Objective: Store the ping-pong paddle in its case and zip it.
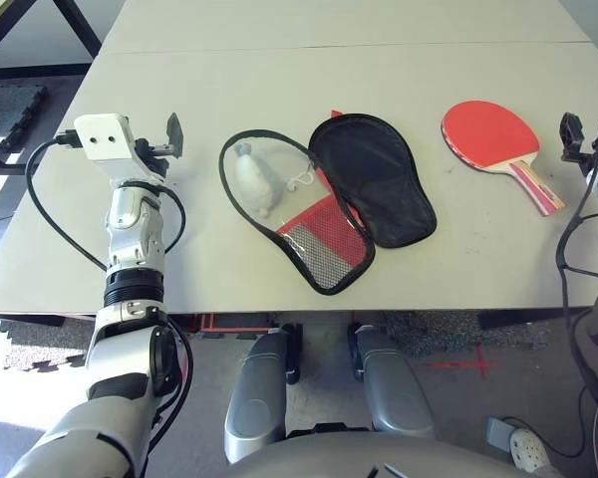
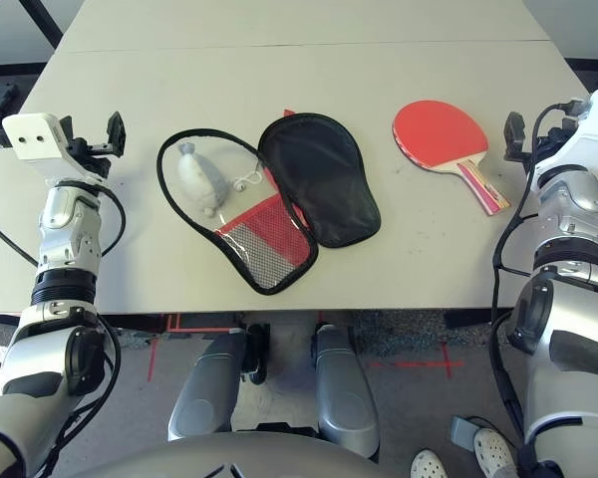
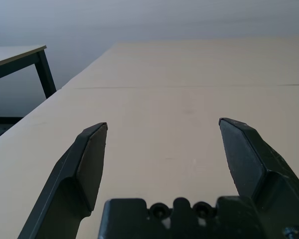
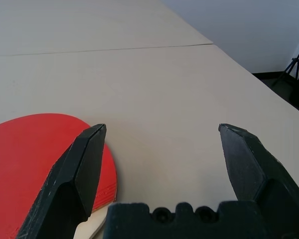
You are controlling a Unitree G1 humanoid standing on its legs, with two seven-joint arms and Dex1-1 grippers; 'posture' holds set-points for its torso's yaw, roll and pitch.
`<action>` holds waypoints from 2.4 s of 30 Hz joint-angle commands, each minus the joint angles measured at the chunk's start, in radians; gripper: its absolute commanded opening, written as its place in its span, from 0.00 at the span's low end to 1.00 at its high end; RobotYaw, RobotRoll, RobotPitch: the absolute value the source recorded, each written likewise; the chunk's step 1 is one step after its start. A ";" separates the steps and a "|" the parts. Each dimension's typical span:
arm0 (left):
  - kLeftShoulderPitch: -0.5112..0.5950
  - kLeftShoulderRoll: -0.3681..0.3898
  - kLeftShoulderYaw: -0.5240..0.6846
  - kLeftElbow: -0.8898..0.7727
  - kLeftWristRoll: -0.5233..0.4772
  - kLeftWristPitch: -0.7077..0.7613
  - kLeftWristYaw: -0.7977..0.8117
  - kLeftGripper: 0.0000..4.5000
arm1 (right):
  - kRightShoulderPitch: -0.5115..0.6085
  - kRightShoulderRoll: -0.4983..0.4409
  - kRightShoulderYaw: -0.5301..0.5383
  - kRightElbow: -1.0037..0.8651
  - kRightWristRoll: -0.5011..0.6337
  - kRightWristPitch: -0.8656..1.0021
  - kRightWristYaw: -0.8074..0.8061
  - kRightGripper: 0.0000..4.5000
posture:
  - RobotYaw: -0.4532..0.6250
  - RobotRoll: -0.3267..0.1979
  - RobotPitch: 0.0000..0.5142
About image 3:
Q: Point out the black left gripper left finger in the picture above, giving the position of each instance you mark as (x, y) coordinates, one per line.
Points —
(72, 174)

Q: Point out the dark framed side table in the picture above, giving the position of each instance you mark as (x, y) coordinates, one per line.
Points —
(43, 72)

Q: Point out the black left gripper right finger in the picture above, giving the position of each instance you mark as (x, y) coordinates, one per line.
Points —
(259, 169)

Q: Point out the black foam floor mat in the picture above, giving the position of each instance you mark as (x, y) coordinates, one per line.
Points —
(0, 129)

